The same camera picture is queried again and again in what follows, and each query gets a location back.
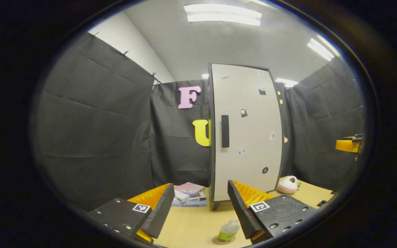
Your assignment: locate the pink book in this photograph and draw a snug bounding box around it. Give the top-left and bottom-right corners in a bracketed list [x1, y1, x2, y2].
[174, 182, 205, 197]

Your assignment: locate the dark spine book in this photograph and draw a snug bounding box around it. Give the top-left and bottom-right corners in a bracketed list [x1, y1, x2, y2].
[188, 192, 206, 203]

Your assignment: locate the pale blue book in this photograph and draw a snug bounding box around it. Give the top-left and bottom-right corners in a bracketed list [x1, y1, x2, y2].
[172, 201, 207, 207]

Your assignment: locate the black backdrop cloth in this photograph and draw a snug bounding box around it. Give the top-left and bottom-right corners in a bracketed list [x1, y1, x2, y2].
[33, 33, 364, 210]

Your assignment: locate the clear bottle with green label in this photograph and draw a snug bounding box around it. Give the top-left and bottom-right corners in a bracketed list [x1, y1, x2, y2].
[217, 219, 240, 242]

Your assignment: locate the round wooden coaster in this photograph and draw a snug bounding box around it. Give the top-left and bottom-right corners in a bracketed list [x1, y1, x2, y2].
[212, 235, 237, 246]

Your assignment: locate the large ceiling light panel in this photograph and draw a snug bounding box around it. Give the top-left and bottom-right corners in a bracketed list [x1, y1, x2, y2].
[184, 3, 262, 27]

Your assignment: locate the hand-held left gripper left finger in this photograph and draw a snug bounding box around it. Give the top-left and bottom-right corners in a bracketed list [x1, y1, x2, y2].
[88, 183, 176, 246]

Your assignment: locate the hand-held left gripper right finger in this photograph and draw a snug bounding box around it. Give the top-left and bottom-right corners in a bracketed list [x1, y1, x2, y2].
[227, 179, 319, 245]

